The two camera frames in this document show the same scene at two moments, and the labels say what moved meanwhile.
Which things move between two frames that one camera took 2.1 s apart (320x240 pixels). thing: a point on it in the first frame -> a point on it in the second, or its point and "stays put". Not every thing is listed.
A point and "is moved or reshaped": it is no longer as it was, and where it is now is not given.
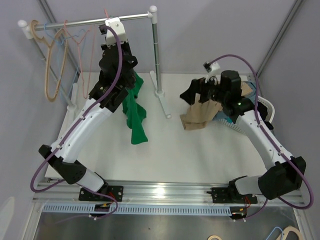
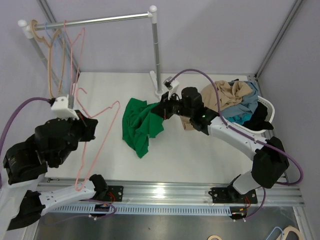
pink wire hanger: x=85 y=46 -> x=80 y=58
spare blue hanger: x=275 y=227 stays put
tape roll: x=213 y=236 stays put
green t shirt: x=134 y=113 is moved or reshaped
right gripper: x=196 y=86 -> x=163 y=109
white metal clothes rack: x=29 y=33 stays put
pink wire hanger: x=106 y=14 -> x=107 y=108
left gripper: x=127 y=47 -> x=88 y=125
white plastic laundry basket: x=270 y=114 stays put
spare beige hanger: x=287 y=230 stays put
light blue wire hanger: x=59 y=42 -> x=68 y=54
